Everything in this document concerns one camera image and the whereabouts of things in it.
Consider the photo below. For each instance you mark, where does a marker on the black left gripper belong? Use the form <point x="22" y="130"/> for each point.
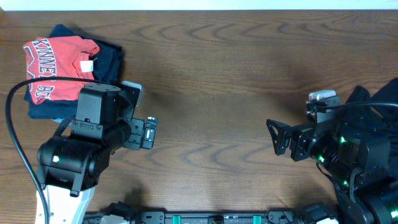
<point x="137" y="134"/>

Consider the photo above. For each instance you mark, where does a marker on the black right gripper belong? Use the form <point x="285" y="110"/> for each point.
<point x="303" y="135"/>

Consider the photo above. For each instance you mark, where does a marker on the orange polo shirt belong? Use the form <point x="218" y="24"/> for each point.
<point x="58" y="57"/>

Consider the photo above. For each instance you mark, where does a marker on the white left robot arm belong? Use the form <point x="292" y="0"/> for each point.
<point x="71" y="161"/>

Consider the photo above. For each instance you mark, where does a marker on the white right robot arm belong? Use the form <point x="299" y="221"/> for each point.
<point x="356" y="160"/>

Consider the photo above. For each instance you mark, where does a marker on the folded navy blue garment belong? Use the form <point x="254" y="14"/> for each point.
<point x="105" y="68"/>

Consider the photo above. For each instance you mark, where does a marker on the black garment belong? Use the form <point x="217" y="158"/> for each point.
<point x="381" y="119"/>

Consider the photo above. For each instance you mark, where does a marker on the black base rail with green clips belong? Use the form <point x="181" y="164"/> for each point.
<point x="118" y="213"/>

